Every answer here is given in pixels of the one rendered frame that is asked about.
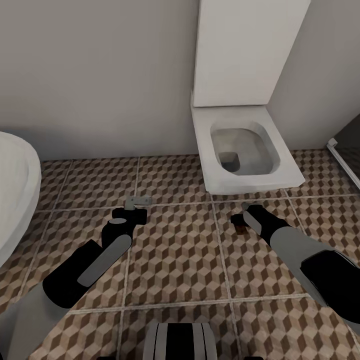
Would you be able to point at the robot trunk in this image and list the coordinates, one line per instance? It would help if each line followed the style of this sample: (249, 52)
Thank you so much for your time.
(180, 341)

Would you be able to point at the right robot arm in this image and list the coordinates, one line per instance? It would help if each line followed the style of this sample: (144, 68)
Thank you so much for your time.
(329, 276)

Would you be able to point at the door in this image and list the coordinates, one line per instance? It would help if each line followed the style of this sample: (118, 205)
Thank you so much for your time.
(347, 144)

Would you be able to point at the mousetrap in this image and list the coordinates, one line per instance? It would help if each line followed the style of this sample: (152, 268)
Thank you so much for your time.
(241, 230)

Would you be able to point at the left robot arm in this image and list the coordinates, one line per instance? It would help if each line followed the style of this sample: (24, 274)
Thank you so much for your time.
(27, 322)

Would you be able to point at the bathtub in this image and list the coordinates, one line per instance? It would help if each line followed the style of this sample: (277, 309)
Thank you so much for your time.
(20, 182)

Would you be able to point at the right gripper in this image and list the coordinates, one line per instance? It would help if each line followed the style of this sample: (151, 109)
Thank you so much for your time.
(238, 220)

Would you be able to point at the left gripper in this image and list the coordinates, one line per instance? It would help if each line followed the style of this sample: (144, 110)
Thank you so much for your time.
(140, 215)

